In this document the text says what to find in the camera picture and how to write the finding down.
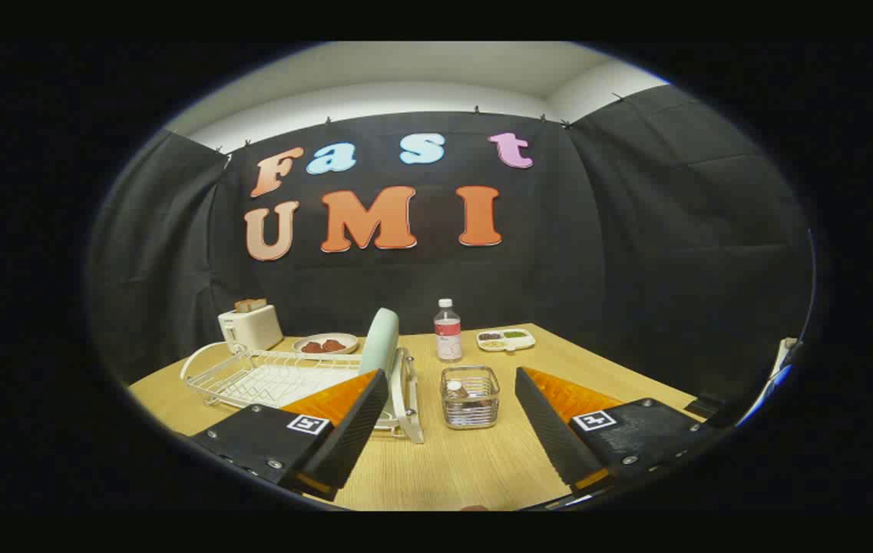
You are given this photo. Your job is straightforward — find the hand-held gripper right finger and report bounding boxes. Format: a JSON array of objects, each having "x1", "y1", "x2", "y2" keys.
[{"x1": 514, "y1": 366, "x2": 721, "y2": 496}]

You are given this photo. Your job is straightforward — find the metal wire basket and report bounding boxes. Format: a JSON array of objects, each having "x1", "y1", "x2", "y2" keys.
[{"x1": 440, "y1": 366, "x2": 501, "y2": 429}]

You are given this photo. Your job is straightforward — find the black backdrop cloth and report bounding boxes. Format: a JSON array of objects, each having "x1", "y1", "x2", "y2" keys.
[{"x1": 87, "y1": 83, "x2": 817, "y2": 408}]

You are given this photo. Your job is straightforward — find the clear bottle with red label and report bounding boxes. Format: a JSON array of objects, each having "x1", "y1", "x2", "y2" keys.
[{"x1": 434, "y1": 299, "x2": 463, "y2": 363}]

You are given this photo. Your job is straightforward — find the white divided snack tray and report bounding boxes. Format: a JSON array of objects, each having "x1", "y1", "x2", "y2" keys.
[{"x1": 476, "y1": 329, "x2": 536, "y2": 353}]

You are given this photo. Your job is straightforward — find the black table edge block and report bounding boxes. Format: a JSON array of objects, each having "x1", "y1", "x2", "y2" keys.
[{"x1": 686, "y1": 394, "x2": 727, "y2": 419}]

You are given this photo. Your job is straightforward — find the white wire dish rack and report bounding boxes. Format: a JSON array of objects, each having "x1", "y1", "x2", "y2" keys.
[{"x1": 180, "y1": 342, "x2": 425, "y2": 445}]

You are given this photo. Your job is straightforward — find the pale green plate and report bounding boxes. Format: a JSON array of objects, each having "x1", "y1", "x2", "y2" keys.
[{"x1": 359, "y1": 308, "x2": 400, "y2": 377}]

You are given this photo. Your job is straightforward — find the beige plate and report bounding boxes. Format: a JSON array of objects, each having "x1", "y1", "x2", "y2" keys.
[{"x1": 293, "y1": 333, "x2": 359, "y2": 356}]

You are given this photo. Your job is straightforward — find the white toaster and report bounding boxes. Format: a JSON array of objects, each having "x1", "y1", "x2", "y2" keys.
[{"x1": 218, "y1": 305, "x2": 284, "y2": 354}]

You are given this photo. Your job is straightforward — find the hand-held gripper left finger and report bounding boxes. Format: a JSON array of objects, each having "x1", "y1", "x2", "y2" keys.
[{"x1": 189, "y1": 369, "x2": 391, "y2": 502}]

